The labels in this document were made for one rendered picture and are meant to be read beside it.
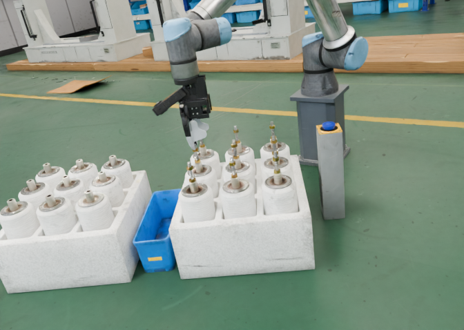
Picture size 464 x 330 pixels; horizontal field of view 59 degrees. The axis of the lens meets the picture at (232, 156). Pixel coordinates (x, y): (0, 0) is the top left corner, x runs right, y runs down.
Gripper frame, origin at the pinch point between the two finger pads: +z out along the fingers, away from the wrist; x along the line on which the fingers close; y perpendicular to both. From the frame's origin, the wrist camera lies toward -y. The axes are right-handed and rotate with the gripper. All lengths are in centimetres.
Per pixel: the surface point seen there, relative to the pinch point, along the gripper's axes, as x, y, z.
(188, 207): -16.4, -0.6, 12.1
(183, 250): -19.6, -4.0, 24.2
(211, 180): -3.0, 4.4, 11.5
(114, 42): 313, -132, 8
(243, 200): -16.0, 14.6, 11.6
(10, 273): -21, -57, 27
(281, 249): -19.2, 23.4, 26.5
